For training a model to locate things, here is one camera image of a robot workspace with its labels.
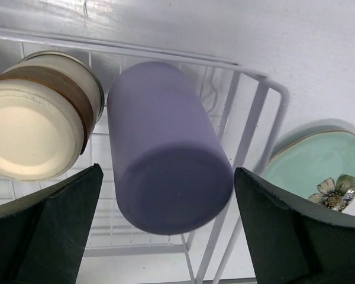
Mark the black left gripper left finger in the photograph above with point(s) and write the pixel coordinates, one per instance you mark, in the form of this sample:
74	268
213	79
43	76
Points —
43	235

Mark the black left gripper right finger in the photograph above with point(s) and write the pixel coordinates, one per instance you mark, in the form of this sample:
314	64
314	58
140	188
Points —
290	239

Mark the steel cup with brown band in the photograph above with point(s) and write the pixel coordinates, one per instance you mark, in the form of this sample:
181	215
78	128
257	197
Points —
50	103

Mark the white wire dish rack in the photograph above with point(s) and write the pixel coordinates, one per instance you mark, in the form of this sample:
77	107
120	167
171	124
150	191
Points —
246	109

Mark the lilac plastic cup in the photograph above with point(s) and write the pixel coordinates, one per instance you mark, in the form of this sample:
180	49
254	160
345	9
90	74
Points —
171	173

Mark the green floral plate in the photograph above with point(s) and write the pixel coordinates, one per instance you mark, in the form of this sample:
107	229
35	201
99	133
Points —
319	167

